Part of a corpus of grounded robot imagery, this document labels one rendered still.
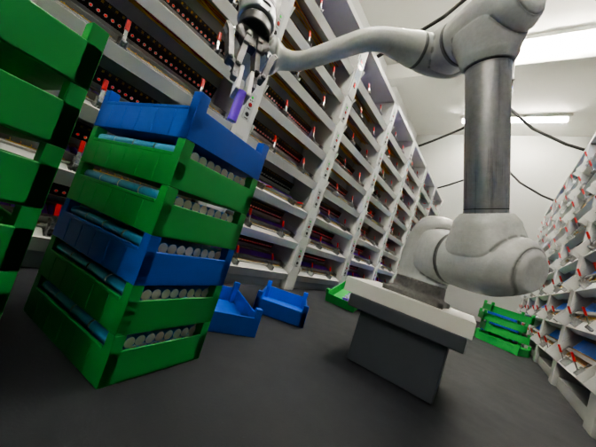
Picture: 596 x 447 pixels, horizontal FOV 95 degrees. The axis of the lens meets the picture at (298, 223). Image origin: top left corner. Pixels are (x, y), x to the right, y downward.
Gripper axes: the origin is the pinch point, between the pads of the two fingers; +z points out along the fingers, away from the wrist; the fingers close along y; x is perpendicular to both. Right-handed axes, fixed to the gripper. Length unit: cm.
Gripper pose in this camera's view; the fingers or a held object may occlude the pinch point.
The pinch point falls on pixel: (242, 84)
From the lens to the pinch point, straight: 63.8
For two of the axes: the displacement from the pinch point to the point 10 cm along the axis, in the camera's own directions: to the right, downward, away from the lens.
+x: -5.9, 3.0, 7.5
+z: -0.6, 9.1, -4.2
